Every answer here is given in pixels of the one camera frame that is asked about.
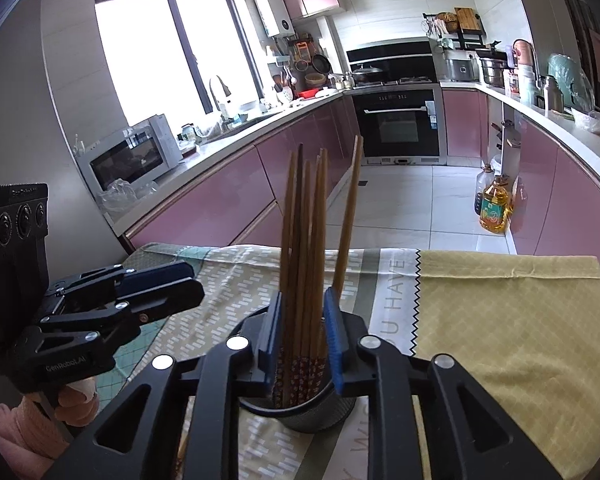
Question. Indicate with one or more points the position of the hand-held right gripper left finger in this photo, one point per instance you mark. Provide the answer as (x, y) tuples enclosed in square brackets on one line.
[(269, 360)]

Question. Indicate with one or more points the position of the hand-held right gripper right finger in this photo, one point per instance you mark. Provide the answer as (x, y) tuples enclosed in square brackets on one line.
[(336, 355)]

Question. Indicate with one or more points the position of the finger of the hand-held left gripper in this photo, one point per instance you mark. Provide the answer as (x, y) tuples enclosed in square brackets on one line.
[(160, 274), (175, 300)]

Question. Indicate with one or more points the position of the black mesh utensil holder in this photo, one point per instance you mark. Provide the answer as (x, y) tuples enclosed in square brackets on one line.
[(310, 417)]

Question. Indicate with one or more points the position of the bunch of wooden chopsticks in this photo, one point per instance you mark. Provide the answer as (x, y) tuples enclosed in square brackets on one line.
[(305, 260)]

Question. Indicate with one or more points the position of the person's left hand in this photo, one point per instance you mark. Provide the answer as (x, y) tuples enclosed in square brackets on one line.
[(75, 402)]

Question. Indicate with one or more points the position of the pink base cabinet run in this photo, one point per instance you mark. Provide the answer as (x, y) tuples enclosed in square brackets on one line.
[(205, 205), (565, 195)]

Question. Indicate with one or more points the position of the clear plastic bag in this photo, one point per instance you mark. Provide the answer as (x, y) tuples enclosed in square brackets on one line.
[(125, 195)]

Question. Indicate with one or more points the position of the white microwave oven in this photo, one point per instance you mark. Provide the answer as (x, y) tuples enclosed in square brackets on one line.
[(130, 160)]

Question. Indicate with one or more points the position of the grey refrigerator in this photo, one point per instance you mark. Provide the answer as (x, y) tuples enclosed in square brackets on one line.
[(20, 135)]

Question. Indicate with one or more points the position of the patchwork patterned tablecloth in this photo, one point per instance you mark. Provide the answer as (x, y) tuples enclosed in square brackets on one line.
[(480, 320)]

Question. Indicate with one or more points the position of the steel kitchen faucet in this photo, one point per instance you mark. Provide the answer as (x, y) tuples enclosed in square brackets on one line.
[(213, 90)]

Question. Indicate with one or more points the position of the large kitchen window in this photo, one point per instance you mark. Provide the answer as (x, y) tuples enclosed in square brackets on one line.
[(140, 60)]

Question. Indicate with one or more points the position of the yellow cooking oil bottle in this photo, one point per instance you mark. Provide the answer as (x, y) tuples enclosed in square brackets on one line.
[(495, 210)]

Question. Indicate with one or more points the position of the clear bottle with dark liquid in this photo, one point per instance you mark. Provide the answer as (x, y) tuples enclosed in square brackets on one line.
[(482, 185)]

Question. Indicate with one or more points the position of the red basin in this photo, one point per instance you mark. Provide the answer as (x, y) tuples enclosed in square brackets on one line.
[(309, 94)]

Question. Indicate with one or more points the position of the black built-in oven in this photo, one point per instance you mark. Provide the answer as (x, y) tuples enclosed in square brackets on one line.
[(400, 125)]

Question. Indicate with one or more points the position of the black hanging frying pan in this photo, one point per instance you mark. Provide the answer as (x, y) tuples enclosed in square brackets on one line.
[(321, 64)]

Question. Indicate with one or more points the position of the black wok with lid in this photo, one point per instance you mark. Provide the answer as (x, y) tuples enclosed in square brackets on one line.
[(367, 74)]

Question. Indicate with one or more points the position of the black range hood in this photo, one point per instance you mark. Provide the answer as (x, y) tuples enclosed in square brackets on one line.
[(395, 57)]

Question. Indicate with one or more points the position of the silver rice cooker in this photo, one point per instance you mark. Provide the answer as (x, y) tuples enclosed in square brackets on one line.
[(460, 69)]

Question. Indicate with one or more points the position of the steel steamer pot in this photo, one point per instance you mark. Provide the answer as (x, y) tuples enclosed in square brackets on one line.
[(494, 72)]

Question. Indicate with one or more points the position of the white thermos jug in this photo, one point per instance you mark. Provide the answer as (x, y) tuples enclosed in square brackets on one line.
[(527, 85)]

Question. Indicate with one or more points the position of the steel thermos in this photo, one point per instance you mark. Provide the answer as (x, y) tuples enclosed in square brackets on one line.
[(553, 95)]

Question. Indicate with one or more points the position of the pink kettle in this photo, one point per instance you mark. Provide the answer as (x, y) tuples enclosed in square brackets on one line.
[(524, 52)]

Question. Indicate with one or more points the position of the wooden cutting board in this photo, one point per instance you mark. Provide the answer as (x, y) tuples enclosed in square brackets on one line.
[(467, 19)]

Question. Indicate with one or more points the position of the teal covered appliance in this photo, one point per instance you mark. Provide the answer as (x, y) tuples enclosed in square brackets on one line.
[(567, 77)]

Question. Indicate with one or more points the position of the wall utensil rack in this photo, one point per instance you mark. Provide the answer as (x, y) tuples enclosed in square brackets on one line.
[(280, 60)]

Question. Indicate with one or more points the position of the white wall water heater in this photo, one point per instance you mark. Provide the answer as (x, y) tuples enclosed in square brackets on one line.
[(275, 12)]

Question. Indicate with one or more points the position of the black wall rack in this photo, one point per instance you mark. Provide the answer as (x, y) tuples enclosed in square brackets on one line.
[(472, 40)]

